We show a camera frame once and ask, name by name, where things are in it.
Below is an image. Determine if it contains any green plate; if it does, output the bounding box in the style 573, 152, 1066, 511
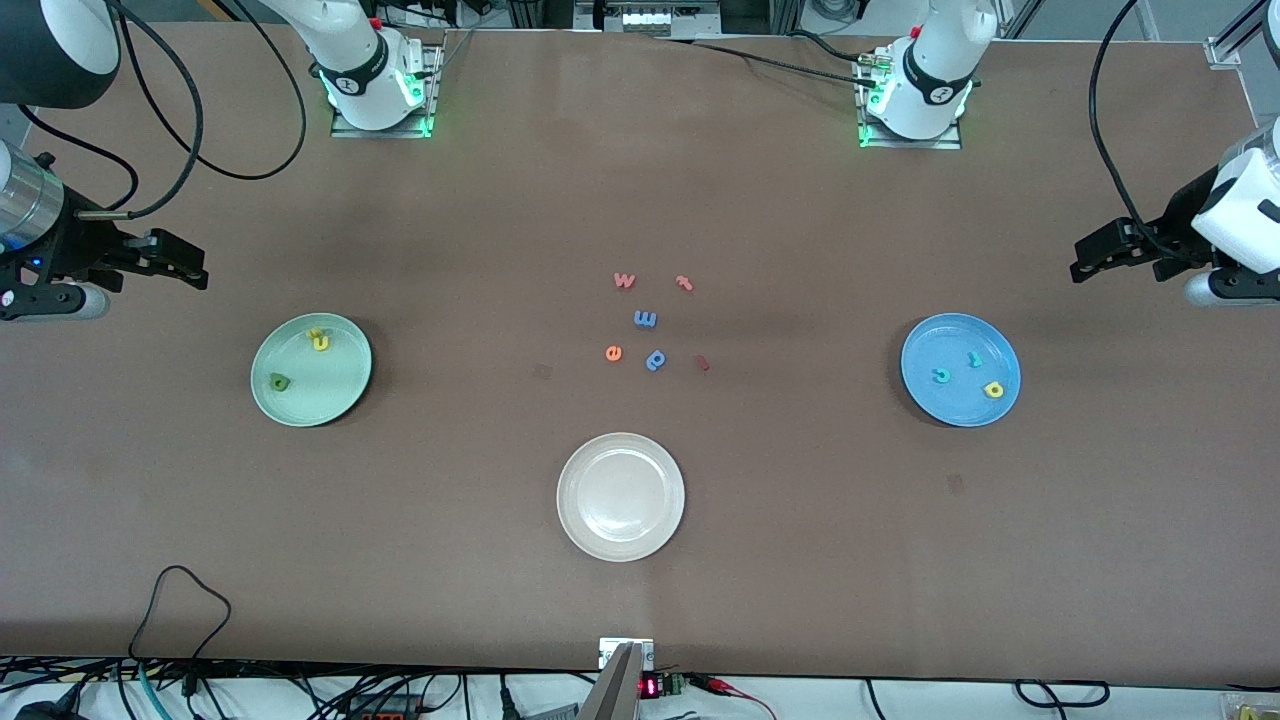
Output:
250, 312, 374, 429

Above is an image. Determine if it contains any blue plate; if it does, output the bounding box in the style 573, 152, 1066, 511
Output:
900, 312, 1023, 429

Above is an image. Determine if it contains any grey electronics box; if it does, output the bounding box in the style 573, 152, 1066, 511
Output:
575, 0, 721, 39

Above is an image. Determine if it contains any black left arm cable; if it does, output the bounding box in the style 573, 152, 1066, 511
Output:
1087, 0, 1166, 256

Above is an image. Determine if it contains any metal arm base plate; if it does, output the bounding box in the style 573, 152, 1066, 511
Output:
330, 40, 444, 139
855, 50, 963, 151

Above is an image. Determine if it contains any thin black cable loop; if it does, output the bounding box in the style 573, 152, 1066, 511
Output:
128, 565, 233, 665

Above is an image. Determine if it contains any long black table cable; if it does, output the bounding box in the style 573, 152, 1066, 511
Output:
645, 35, 881, 91

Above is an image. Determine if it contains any coiled black cable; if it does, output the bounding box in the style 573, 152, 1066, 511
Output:
1015, 680, 1111, 709

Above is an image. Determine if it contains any red wire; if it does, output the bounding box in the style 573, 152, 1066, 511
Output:
690, 675, 777, 720

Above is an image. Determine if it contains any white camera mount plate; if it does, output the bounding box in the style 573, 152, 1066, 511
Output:
598, 637, 656, 671

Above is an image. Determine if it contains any grey camera pole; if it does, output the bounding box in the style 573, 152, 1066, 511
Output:
578, 642, 644, 720

